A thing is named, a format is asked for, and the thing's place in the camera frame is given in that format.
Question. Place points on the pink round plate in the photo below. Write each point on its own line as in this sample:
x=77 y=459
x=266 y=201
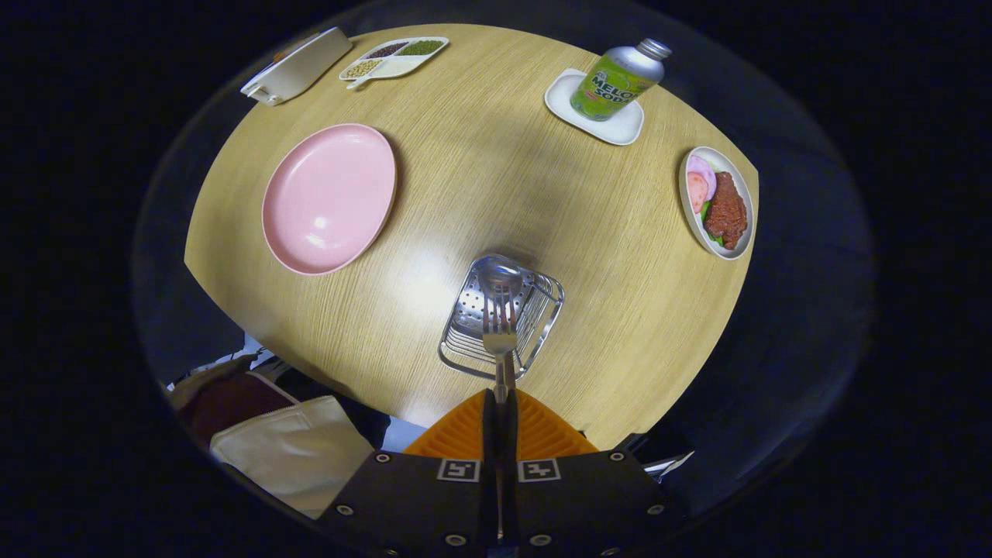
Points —
x=329 y=198

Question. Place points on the brown fried meat cutlet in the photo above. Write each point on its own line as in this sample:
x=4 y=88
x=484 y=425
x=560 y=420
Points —
x=727 y=211

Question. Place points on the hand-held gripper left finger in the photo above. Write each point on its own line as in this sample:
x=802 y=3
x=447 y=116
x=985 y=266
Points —
x=411 y=500

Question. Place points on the pile of yellow beans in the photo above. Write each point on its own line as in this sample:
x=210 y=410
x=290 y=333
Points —
x=363 y=68

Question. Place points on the green soda bottle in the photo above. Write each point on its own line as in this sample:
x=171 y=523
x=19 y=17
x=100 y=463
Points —
x=616 y=81

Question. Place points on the cream fabric bag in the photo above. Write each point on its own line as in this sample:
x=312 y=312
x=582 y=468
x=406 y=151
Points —
x=294 y=457

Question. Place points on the white oval food plate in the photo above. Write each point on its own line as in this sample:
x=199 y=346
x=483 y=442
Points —
x=732 y=159

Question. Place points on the pile of dark beans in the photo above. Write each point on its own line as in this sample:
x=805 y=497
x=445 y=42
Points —
x=386 y=50

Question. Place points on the dark red cloth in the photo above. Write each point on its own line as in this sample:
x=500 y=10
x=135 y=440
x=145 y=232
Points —
x=232 y=404

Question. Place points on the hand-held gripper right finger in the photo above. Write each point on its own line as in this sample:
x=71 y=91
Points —
x=589 y=500

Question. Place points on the white square coaster tray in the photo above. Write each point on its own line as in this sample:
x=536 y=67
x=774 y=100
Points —
x=620 y=129

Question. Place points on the green lettuce leaf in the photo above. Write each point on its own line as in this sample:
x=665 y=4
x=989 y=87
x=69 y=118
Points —
x=714 y=236

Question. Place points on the pile of green beans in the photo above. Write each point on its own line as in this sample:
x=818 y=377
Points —
x=421 y=47

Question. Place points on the white divided dish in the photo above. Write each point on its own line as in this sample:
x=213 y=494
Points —
x=399 y=68

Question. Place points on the white toaster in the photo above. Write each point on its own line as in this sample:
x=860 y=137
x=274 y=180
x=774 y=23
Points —
x=302 y=66

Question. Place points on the pink ham slice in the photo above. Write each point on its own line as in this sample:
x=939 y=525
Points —
x=697 y=186

